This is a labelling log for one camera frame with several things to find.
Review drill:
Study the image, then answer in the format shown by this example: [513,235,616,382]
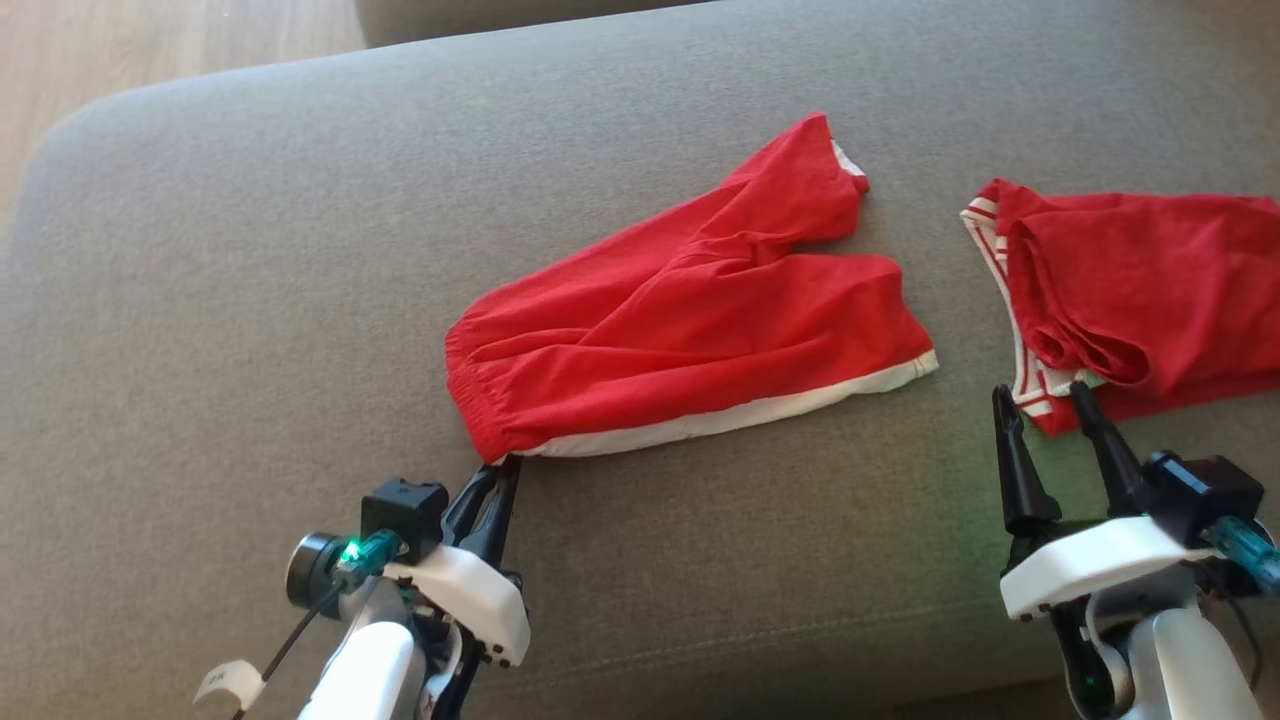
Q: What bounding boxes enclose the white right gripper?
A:
[993,382,1217,621]

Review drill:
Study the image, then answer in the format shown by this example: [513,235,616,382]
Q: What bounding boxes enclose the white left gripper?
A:
[385,456,531,669]

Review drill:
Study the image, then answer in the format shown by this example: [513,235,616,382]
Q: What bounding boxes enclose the red Bulls 23 jersey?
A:
[960,178,1280,437]

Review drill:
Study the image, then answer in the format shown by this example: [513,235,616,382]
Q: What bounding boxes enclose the red shorts with white trim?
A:
[444,112,940,467]

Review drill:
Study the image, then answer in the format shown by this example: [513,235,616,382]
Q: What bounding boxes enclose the grey fabric sofa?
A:
[0,0,1280,720]

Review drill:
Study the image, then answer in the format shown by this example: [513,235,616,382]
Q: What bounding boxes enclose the white cable tag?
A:
[192,660,266,709]

